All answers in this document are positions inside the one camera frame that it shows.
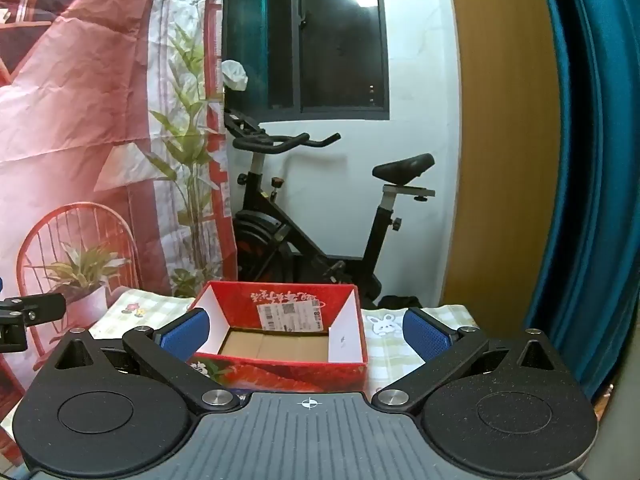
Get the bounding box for white plastic bag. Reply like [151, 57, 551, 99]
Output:
[221, 59, 249, 92]

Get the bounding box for wooden door panel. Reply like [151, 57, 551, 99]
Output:
[442, 0, 561, 318]

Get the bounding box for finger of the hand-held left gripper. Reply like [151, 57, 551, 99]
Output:
[0, 292, 67, 354]

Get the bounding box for black exercise bike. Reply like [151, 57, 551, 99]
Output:
[224, 107, 436, 311]

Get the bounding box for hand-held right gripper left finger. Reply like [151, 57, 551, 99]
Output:
[44, 307, 241, 415]

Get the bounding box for red printed backdrop cloth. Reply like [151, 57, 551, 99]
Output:
[0, 0, 240, 401]

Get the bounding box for dark window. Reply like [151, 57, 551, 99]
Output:
[222, 0, 391, 122]

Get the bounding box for red cardboard box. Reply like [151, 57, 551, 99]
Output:
[186, 281, 370, 393]

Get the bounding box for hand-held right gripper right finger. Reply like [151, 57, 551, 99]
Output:
[372, 307, 573, 416]

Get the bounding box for teal curtain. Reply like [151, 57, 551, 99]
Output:
[522, 0, 640, 401]

